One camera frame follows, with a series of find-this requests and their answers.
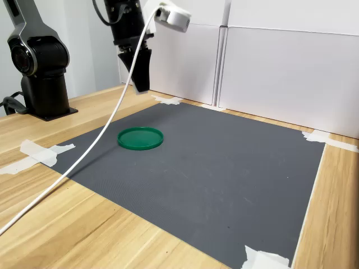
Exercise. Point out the white masking tape piece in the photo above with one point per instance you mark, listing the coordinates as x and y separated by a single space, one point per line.
317 136
19 164
31 147
342 145
210 107
263 259
168 100

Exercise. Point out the white partition panel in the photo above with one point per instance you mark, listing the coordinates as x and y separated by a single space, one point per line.
196 81
280 78

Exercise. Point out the round green plastic lid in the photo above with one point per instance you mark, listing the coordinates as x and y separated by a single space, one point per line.
140 138

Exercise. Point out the dark grey table mat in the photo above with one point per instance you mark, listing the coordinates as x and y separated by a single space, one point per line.
210 173

